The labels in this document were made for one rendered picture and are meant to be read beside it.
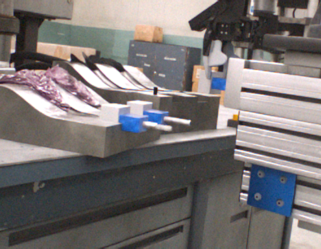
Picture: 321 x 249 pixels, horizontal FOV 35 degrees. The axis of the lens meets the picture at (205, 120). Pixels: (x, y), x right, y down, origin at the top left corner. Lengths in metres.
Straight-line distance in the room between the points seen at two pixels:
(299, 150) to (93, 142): 0.35
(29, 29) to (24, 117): 1.11
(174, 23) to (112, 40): 1.42
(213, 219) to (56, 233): 0.57
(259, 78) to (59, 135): 0.36
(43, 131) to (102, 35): 9.06
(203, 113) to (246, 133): 0.41
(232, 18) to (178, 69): 7.13
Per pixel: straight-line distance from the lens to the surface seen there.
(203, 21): 1.22
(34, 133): 0.93
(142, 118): 0.91
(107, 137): 0.87
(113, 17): 9.83
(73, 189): 0.97
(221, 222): 1.48
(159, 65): 8.46
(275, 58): 6.39
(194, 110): 1.25
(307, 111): 0.84
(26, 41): 2.02
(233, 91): 0.90
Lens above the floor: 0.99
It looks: 7 degrees down
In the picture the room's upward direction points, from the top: 7 degrees clockwise
